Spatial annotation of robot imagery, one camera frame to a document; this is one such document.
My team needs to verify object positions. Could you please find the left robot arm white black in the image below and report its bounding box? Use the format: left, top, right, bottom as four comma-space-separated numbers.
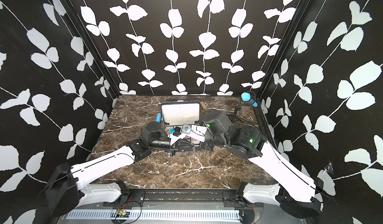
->
40, 121, 206, 217

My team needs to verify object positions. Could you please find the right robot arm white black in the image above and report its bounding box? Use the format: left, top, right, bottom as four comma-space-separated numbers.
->
202, 109, 323, 219

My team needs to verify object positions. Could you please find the black mini tripod stand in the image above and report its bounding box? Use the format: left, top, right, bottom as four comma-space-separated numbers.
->
228, 104, 245, 123

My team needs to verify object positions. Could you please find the blue handheld microphone lying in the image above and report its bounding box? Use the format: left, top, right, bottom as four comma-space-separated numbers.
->
156, 113, 162, 123

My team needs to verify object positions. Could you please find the blue microphone on tripod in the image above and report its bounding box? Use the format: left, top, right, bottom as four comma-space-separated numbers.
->
241, 91, 258, 107

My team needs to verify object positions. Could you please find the small green circuit board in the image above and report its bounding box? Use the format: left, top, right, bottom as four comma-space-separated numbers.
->
115, 210, 130, 219

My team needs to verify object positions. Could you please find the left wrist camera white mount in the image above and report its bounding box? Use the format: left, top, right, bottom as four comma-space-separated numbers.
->
168, 126, 186, 142

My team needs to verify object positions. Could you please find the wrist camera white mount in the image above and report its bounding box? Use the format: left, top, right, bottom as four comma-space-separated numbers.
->
181, 124, 207, 142
168, 126, 186, 142

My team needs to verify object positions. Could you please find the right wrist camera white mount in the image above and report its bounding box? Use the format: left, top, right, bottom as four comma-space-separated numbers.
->
181, 124, 207, 142

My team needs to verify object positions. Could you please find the white slotted cable duct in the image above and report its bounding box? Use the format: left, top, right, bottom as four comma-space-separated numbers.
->
66, 209, 240, 222

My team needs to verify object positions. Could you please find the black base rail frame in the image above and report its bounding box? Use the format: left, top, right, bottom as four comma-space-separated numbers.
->
56, 188, 300, 213

